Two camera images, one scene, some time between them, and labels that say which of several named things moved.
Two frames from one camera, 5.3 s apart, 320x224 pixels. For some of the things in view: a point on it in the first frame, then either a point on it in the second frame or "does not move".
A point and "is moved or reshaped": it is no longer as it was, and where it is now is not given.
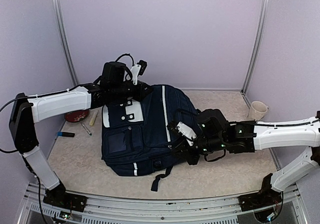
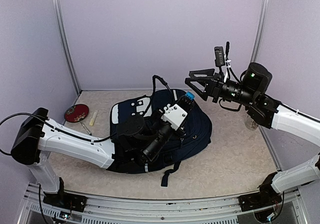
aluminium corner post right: (264, 10) does not move
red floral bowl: (76, 115) does not move
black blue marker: (65, 134) is moved or reshaped
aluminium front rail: (103, 210) does not move
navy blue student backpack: (135, 140) is moved or reshaped
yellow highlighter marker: (91, 122) does not move
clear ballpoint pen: (89, 133) does not move
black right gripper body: (193, 159) -> (216, 91)
